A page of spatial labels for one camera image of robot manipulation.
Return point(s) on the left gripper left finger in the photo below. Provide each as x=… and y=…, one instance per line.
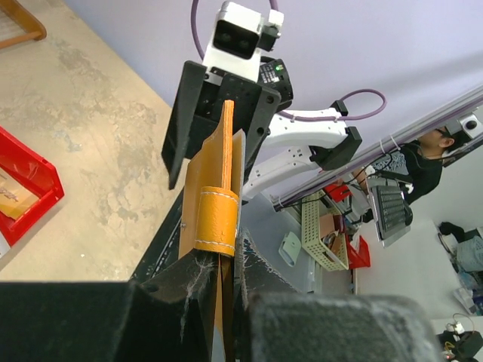
x=167, y=318

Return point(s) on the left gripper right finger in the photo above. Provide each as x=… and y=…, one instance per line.
x=277, y=322

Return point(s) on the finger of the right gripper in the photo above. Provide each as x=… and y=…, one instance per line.
x=182, y=114

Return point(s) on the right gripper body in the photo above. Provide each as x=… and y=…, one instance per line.
x=255, y=105

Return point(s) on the orange leather card holder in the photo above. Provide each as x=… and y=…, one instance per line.
x=211, y=213

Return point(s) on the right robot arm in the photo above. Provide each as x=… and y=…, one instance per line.
x=278, y=144

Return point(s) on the orange card in bin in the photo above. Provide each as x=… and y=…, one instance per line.
x=15, y=198

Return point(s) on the red box in background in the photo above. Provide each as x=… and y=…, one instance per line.
x=358, y=253

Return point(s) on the green perforated basket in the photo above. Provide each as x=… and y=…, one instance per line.
x=323, y=233

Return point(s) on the wooden shelf rack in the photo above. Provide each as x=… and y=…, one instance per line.
x=33, y=29

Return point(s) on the black keyboard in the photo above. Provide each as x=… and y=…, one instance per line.
x=392, y=214

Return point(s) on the person in black shirt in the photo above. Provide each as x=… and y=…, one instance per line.
x=420, y=160

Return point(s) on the red plastic bin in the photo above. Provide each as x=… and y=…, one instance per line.
x=30, y=187

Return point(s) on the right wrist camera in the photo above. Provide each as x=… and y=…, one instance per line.
x=239, y=38

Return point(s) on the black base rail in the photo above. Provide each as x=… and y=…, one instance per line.
x=164, y=247

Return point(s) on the aluminium frame rail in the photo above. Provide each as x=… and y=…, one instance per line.
x=461, y=105

